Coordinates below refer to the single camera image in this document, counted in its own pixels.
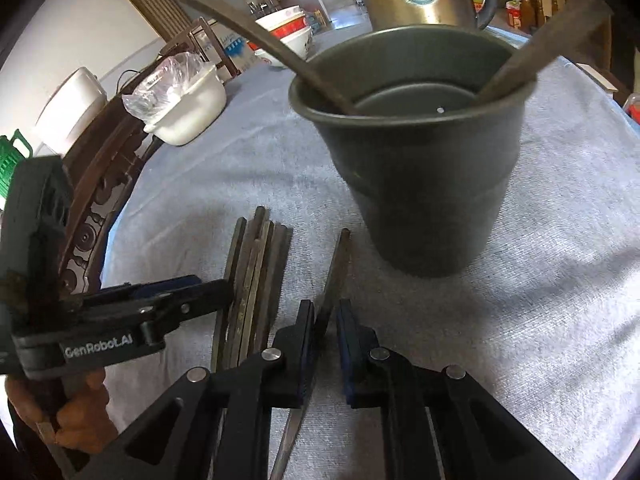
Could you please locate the blue and white carton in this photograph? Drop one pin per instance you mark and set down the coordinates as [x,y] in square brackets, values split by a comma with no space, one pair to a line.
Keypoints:
[235,52]

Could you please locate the carved dark wooden chair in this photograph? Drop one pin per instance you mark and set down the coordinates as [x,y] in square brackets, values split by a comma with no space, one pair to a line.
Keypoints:
[100,185]

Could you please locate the clear plastic bag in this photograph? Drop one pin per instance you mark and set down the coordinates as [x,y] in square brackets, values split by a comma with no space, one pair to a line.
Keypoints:
[165,80]

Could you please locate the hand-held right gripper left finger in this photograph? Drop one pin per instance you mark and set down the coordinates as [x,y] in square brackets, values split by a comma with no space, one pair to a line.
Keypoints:
[305,345]

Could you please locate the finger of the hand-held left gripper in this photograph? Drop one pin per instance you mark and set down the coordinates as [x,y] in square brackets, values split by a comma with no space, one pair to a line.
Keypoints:
[165,286]
[200,297]

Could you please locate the red plastic stool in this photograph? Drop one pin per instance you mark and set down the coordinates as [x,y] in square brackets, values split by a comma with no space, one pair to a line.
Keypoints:
[632,110]

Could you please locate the plain white bowl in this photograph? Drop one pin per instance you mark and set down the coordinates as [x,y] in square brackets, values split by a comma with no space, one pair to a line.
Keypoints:
[280,17]

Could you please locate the white bowl with red band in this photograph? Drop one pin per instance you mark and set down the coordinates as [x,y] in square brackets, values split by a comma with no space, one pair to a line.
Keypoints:
[295,30]

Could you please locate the green plastic crate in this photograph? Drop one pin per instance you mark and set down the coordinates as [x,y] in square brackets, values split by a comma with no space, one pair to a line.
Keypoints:
[12,165]

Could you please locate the bundle of dark chopsticks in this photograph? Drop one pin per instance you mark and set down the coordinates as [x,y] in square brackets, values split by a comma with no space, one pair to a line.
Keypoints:
[250,290]

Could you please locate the dark wooden chopstick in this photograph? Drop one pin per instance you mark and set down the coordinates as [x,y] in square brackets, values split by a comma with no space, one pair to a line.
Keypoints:
[250,30]
[336,275]
[540,45]

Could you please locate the white bowl with red emblem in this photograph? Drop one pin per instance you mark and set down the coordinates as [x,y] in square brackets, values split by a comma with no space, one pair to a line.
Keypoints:
[300,45]

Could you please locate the white rice cooker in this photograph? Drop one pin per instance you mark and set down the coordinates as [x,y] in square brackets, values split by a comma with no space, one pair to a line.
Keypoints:
[70,110]

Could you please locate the person's left hand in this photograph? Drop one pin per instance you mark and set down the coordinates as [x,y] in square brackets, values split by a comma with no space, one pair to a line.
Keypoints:
[80,410]

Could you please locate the grey towel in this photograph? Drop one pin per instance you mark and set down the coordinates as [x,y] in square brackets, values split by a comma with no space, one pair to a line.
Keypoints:
[500,335]

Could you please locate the dark green plastic cup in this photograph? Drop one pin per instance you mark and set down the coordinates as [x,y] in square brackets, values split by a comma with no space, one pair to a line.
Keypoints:
[425,185]

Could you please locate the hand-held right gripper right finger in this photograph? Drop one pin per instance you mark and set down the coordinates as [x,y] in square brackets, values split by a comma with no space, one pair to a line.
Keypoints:
[348,355]

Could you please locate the white plastic basin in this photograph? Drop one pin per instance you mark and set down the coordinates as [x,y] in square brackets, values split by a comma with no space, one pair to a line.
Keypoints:
[190,115]

